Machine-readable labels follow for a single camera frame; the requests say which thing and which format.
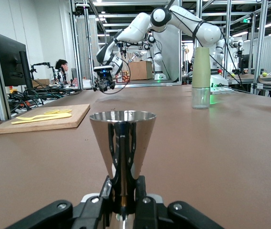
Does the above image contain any black computer monitor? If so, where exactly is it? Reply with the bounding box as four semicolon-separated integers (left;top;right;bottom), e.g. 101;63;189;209
0;31;34;88

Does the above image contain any cardboard box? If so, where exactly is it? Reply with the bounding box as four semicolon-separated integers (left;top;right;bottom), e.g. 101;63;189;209
128;60;153;81

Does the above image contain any wooden cutting board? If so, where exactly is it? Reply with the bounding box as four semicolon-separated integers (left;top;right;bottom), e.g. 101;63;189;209
0;103;91;135

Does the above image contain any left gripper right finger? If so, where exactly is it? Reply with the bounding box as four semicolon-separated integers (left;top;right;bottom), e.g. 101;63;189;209
135;175;224;229

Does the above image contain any steel jigger measuring cup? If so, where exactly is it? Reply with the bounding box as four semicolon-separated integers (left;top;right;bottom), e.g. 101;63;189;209
89;110;158;229

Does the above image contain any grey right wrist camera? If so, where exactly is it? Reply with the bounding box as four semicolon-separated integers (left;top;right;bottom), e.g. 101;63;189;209
93;66;113;73

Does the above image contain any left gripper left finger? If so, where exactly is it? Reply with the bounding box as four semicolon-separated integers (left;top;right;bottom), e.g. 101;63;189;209
6;175;114;229

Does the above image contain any yellow plastic knife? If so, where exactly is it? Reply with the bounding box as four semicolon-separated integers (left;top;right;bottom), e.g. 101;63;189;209
10;113;72;125

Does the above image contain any yellow plastic fork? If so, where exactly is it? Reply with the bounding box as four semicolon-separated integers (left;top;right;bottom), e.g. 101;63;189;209
15;113;65;121

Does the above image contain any tangled black cable bundle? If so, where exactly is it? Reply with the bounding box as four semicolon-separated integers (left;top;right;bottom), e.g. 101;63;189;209
6;80;81;113

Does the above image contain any seated person dark hair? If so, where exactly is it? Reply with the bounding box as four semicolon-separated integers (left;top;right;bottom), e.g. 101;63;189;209
53;59;70;84

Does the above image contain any bottle with green sleeve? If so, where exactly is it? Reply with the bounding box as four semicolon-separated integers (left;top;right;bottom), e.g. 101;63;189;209
191;46;211;110

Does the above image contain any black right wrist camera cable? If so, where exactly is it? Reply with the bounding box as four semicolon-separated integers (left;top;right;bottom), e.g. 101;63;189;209
101;58;131;95

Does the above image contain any brown table cover sheet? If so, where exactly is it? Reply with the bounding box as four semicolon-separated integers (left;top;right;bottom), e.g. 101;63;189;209
0;84;271;229

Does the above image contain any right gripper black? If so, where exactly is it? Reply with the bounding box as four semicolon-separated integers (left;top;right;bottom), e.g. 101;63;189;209
93;70;116;93

